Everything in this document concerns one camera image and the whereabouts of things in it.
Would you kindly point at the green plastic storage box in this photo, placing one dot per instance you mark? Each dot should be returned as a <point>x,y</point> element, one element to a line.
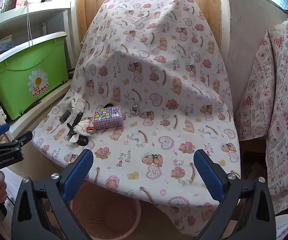
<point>21,67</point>

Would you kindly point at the purple patterned box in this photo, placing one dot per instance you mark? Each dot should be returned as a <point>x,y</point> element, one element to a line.
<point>109,118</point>

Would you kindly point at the black round lid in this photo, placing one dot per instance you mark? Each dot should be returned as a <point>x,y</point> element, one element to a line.
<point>83,141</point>

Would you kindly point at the small tape roll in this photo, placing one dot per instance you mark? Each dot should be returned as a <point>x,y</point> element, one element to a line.
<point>91,131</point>

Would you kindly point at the black hand tool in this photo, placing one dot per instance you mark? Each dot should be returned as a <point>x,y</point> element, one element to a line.
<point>76,121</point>

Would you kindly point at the red print patterned cloth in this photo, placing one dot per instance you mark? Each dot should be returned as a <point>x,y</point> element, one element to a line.
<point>283,105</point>

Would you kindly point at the black cylinder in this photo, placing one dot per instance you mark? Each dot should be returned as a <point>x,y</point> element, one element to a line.
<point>65,117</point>

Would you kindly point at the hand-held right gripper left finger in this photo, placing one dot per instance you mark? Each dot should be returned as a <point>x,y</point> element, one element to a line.
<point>80,175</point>

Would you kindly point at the bear print cloth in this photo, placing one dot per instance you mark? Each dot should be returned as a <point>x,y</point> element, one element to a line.
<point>159,80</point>

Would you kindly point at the white tissue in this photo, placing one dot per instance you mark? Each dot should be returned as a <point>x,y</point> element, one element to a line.
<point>83,125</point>
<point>77,102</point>

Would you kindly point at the white shelf unit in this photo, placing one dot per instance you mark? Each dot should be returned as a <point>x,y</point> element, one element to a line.
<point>21,17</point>

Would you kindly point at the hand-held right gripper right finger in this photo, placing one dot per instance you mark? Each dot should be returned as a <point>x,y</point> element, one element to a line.
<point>208,177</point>

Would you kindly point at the small silver toy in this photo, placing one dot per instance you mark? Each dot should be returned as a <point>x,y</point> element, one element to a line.
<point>134,110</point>

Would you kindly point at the pink wastebasket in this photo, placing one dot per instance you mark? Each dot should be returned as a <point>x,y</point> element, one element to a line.
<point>104,210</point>

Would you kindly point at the black plastic part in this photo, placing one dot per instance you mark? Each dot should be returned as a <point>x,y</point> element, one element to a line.
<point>71,71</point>

